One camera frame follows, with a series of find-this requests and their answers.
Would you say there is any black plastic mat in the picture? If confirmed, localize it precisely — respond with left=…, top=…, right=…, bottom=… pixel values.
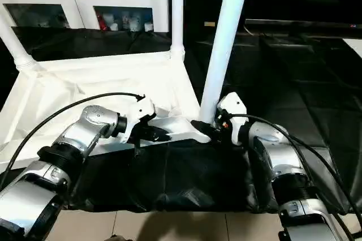
left=0, top=25, right=362, bottom=215

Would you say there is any white flat board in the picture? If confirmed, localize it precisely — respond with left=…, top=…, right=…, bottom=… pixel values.
left=343, top=37, right=362, bottom=63

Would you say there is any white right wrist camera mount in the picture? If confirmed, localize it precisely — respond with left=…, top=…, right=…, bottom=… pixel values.
left=217, top=92, right=248, bottom=145

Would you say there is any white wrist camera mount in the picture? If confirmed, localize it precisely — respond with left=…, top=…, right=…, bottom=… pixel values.
left=217, top=92, right=248, bottom=145
left=123, top=98, right=157, bottom=144

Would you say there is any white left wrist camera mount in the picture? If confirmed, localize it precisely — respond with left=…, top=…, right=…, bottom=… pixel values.
left=123, top=98, right=157, bottom=144

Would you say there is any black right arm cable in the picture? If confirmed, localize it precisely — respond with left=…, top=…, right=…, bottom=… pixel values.
left=223, top=113, right=362, bottom=241

